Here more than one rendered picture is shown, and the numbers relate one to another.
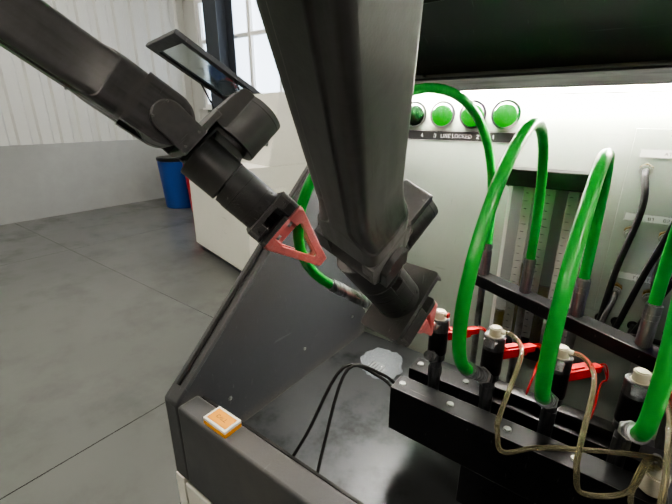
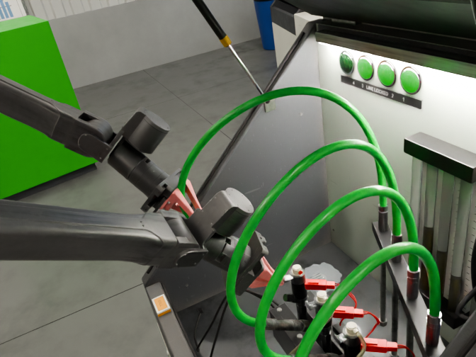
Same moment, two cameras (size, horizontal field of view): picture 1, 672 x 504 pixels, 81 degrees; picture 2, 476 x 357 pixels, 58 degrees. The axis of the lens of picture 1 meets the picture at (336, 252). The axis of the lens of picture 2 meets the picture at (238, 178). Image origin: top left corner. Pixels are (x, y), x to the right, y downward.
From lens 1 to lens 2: 0.50 m
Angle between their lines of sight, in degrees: 32
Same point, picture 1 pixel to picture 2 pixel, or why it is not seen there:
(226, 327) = not seen: hidden behind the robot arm
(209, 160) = (119, 161)
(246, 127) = (139, 138)
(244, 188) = (140, 178)
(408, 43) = (42, 241)
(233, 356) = not seen: hidden behind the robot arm
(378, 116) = (52, 253)
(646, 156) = not seen: outside the picture
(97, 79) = (50, 129)
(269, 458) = (174, 336)
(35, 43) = (20, 116)
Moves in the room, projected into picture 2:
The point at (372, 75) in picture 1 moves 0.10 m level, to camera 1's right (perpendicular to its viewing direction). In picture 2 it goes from (27, 256) to (95, 275)
